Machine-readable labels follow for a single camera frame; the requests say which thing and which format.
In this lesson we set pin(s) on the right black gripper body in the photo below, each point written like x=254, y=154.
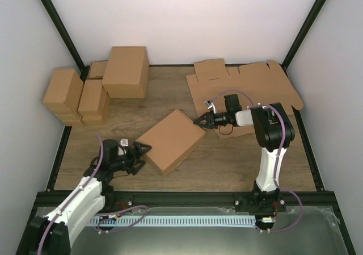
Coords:
x=212, y=123

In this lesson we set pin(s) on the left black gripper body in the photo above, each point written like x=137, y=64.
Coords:
x=131, y=159

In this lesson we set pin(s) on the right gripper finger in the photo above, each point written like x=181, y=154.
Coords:
x=203, y=126
x=203, y=119

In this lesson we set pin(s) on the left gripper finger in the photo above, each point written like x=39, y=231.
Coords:
x=136, y=167
x=141, y=149

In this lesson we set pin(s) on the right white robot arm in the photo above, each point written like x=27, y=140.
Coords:
x=273, y=131

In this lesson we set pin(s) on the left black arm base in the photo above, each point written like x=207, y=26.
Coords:
x=119, y=204

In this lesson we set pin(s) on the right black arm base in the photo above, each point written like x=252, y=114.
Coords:
x=256, y=203

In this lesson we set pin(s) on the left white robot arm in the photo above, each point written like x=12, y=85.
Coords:
x=56, y=232

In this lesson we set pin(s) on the large folded cardboard box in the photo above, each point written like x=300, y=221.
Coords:
x=126, y=73

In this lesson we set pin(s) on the rear small cardboard box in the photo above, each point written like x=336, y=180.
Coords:
x=97, y=69

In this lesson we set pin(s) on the stack of flat cardboard blanks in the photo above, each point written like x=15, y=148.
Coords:
x=260, y=82

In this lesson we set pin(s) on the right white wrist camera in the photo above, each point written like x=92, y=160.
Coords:
x=211, y=106

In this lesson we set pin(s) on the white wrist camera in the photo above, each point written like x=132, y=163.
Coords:
x=122, y=147
x=211, y=106

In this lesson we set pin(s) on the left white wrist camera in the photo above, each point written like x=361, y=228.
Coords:
x=122, y=147

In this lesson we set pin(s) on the light blue slotted cable duct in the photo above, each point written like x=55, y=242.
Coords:
x=178, y=221

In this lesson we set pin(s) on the black aluminium frame rail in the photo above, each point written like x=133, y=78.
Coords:
x=194, y=199

